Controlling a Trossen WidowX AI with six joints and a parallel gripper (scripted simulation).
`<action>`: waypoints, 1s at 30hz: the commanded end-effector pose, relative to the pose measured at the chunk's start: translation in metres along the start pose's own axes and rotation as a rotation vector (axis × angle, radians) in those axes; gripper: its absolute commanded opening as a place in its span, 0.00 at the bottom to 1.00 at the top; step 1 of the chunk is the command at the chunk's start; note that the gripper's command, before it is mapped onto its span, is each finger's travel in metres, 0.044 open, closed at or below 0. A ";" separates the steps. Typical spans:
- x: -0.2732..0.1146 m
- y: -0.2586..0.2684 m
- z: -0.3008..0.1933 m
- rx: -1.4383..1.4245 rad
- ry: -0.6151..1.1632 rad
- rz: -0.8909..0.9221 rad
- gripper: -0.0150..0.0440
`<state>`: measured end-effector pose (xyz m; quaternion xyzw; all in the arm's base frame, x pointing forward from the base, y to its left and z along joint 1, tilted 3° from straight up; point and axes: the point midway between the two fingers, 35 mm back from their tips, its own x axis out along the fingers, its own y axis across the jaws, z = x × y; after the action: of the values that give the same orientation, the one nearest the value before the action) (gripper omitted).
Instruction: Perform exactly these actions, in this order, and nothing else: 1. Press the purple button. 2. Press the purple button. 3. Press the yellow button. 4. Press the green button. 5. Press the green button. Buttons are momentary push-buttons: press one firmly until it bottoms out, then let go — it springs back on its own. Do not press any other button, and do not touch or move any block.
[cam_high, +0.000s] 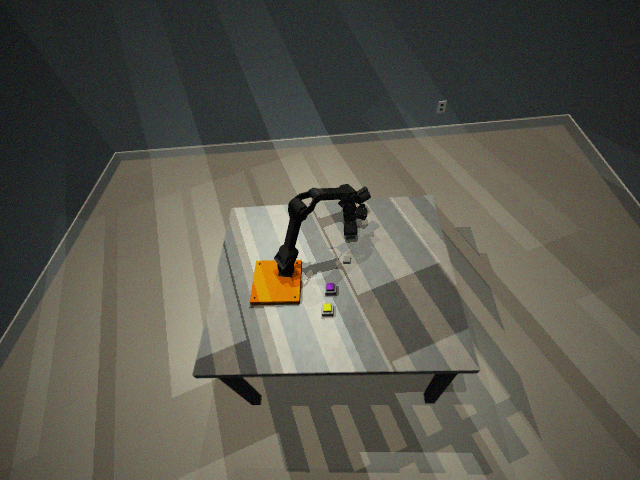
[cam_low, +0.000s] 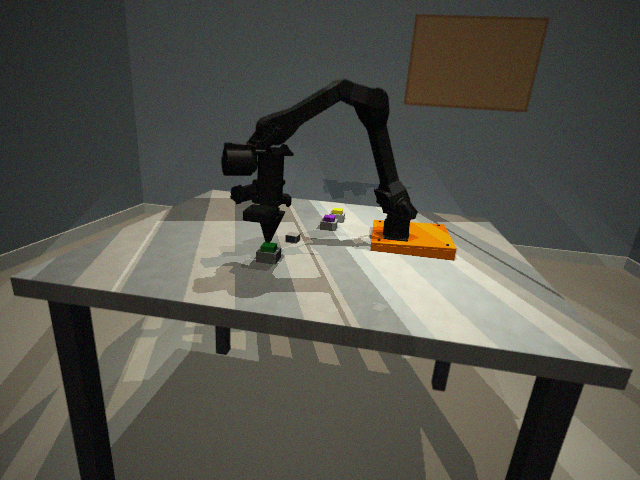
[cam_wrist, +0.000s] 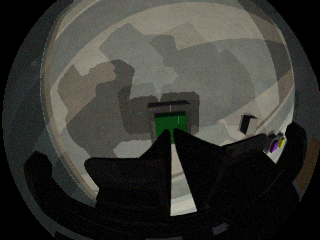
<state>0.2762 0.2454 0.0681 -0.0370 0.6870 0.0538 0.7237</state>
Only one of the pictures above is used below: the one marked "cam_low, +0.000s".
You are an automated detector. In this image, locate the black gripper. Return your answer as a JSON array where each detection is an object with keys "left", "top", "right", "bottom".
[{"left": 243, "top": 176, "right": 292, "bottom": 243}]

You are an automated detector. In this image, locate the yellow button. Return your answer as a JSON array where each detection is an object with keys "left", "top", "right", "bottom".
[{"left": 329, "top": 208, "right": 345, "bottom": 223}]

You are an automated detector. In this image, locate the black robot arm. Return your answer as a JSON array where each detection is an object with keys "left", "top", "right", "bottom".
[{"left": 222, "top": 79, "right": 418, "bottom": 242}]

